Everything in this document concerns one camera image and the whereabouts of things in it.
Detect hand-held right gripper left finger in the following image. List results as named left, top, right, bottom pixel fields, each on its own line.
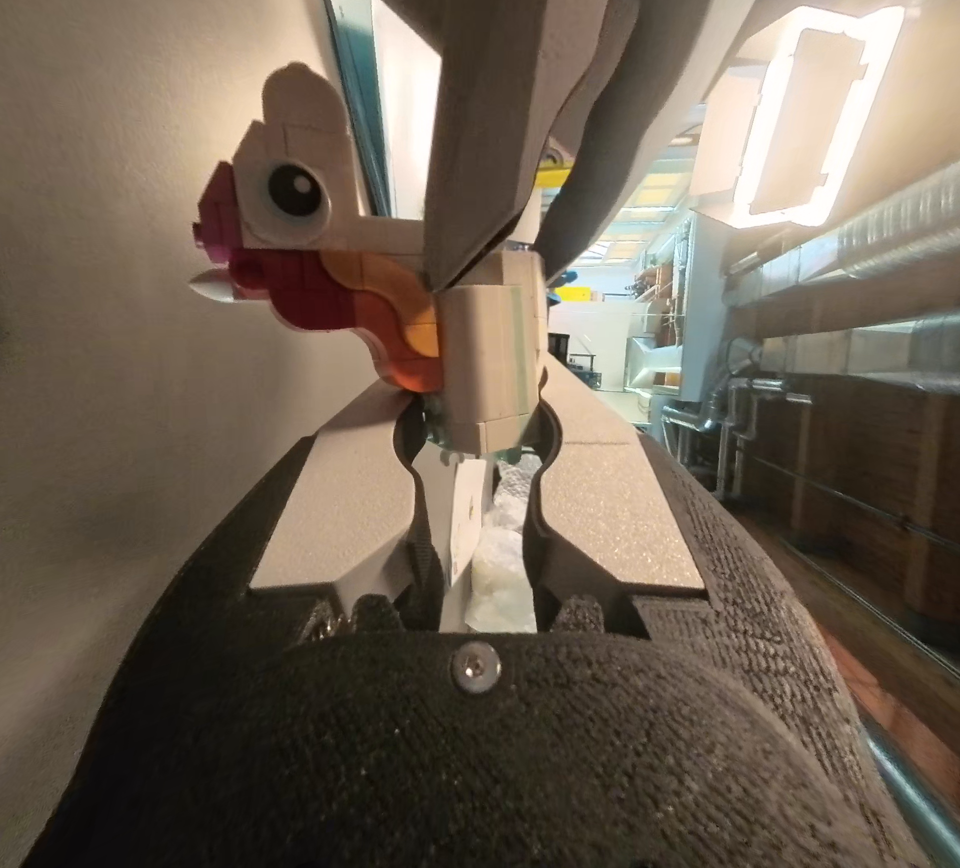
left=248, top=388, right=425, bottom=610

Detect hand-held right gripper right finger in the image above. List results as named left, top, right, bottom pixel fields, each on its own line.
left=523, top=358, right=711, bottom=607

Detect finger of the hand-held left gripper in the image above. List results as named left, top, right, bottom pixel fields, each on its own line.
left=362, top=0, right=640, bottom=290
left=534, top=0, right=830, bottom=273

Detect white toy brick animal model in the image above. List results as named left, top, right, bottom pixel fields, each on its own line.
left=187, top=62, right=554, bottom=455

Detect open instruction booklet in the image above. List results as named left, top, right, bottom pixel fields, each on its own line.
left=321, top=0, right=445, bottom=218

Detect clear bubble wrap bags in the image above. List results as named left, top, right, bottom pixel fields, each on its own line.
left=468, top=454, right=543, bottom=633

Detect instruction booklet with red logo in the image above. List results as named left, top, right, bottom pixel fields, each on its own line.
left=437, top=454, right=498, bottom=631

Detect studio light panel on stand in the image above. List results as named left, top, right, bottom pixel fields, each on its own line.
left=731, top=4, right=910, bottom=233

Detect silver ceiling duct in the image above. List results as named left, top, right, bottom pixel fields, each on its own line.
left=750, top=159, right=960, bottom=299

